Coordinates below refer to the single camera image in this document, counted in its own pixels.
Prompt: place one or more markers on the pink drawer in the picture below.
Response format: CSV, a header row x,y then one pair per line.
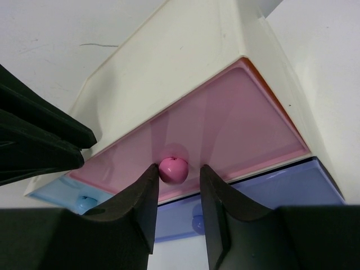
x,y
233,123

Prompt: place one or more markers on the light blue small drawer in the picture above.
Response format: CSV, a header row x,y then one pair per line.
x,y
69,193

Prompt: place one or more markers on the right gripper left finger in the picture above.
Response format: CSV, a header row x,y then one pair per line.
x,y
117,234

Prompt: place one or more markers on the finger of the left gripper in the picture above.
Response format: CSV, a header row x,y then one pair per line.
x,y
36,137

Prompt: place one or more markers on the cream drawer organizer box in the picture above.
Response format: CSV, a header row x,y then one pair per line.
x,y
183,45

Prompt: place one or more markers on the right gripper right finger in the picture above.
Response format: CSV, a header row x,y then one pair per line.
x,y
242,234

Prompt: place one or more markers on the purple-blue drawer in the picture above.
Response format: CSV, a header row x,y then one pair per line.
x,y
305,182

